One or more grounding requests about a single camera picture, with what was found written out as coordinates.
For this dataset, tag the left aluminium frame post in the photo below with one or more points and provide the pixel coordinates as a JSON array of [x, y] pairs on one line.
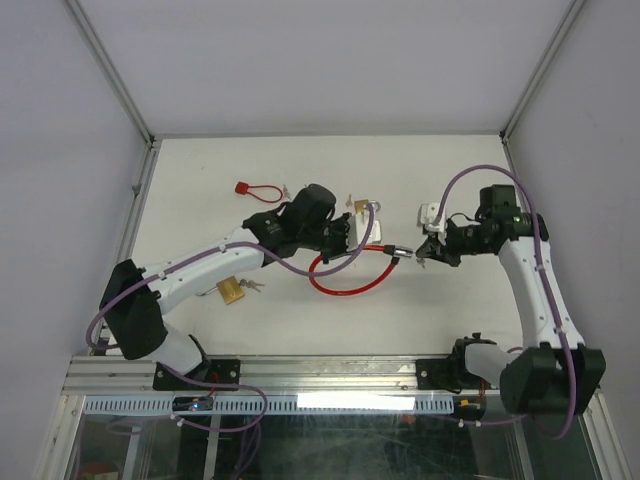
[[106, 65]]

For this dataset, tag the black mounting plate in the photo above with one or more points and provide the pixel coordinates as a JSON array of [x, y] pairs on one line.
[[446, 374], [219, 374]]

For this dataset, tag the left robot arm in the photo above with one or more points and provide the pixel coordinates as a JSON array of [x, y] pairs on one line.
[[136, 299]]

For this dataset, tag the red thin-cable padlock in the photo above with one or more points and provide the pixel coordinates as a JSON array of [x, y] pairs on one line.
[[264, 193]]

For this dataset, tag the thick red cable lock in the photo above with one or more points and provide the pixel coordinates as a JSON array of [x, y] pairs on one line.
[[380, 260]]

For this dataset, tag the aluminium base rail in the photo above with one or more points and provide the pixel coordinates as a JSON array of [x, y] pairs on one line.
[[280, 374]]

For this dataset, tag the white slotted cable duct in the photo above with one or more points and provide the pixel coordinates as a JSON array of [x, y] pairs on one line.
[[309, 403]]

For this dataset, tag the large brass padlock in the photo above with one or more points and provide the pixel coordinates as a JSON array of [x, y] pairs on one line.
[[233, 289]]

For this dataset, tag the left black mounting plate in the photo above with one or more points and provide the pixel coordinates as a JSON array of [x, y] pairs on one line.
[[219, 374]]

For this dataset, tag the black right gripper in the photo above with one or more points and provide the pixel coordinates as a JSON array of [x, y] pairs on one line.
[[434, 248]]

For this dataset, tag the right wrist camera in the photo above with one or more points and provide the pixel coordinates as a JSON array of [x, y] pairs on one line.
[[431, 219]]

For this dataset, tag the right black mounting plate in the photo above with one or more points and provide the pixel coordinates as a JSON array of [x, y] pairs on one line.
[[446, 374]]

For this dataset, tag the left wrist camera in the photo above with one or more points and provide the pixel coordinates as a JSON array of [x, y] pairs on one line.
[[363, 226]]

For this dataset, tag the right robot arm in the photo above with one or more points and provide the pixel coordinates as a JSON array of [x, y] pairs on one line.
[[555, 372]]

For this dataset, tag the right aluminium frame post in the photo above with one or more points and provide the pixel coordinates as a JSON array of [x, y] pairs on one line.
[[543, 66]]

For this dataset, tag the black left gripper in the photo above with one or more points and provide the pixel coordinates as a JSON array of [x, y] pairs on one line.
[[341, 249]]

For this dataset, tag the aluminium frame post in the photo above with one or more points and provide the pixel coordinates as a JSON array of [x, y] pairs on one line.
[[543, 66], [106, 65]]

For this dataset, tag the medium brass padlock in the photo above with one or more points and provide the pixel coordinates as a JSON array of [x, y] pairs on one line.
[[363, 204]]

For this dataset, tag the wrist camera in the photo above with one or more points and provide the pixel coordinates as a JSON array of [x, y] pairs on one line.
[[363, 226], [431, 219]]

